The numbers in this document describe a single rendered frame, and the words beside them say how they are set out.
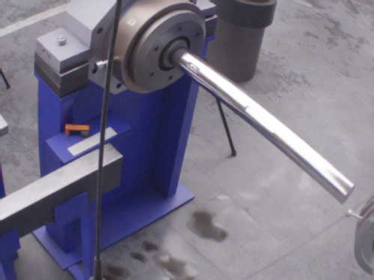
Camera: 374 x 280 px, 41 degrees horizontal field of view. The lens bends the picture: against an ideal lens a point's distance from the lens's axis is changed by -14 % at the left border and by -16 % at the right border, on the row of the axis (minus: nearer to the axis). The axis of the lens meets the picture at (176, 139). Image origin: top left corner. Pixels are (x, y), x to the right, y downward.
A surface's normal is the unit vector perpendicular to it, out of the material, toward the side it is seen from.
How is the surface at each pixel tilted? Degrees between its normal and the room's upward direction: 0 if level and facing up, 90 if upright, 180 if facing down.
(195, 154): 0
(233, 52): 90
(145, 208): 0
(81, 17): 45
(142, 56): 82
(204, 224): 0
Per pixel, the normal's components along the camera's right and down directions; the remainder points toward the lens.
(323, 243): 0.15, -0.72
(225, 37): -0.46, 0.56
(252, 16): 0.20, 0.69
